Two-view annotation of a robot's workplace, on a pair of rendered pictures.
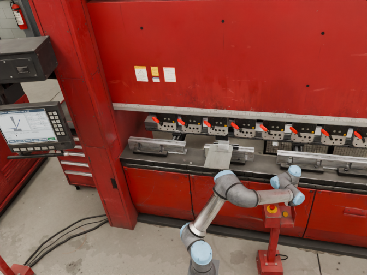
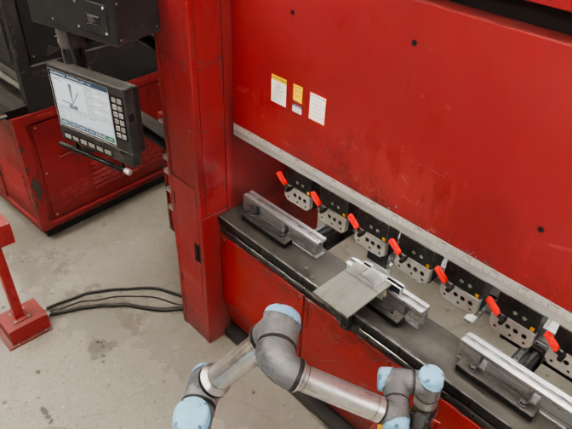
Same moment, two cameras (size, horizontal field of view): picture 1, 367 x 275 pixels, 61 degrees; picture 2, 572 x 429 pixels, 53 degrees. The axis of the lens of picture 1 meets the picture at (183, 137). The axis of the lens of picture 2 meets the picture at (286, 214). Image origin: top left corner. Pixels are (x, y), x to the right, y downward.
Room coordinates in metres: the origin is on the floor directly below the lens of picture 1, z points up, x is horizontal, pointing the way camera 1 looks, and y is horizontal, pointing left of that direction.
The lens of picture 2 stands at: (0.18, -0.74, 2.57)
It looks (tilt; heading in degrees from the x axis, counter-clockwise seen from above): 37 degrees down; 27
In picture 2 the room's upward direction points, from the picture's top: 2 degrees clockwise
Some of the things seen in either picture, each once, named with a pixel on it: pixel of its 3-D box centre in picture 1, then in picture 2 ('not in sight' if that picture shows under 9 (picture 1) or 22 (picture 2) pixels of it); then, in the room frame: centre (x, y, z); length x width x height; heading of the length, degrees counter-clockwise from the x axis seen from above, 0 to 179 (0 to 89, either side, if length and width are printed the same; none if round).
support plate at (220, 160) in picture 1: (218, 156); (351, 288); (1.75, -0.25, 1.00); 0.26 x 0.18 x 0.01; 162
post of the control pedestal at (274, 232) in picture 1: (273, 240); not in sight; (1.39, -0.61, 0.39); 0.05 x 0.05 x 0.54; 83
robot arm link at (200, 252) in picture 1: (201, 255); (192, 422); (0.99, -0.03, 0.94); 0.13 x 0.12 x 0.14; 20
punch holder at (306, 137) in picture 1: (302, 129); (520, 314); (1.72, -0.84, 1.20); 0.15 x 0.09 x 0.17; 72
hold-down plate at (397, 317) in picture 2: (225, 159); (371, 301); (1.83, -0.32, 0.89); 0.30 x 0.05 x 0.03; 72
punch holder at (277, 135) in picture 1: (273, 127); (466, 283); (1.78, -0.65, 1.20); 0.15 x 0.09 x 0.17; 72
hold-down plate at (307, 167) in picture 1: (301, 167); (495, 387); (1.66, -0.85, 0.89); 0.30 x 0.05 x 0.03; 72
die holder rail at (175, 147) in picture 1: (157, 145); (283, 223); (2.06, 0.23, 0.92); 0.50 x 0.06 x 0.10; 72
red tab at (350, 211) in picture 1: (355, 212); not in sight; (1.43, -1.22, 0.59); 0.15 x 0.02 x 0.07; 72
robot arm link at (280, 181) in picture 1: (282, 182); (396, 385); (1.30, -0.57, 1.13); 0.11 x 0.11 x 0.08; 20
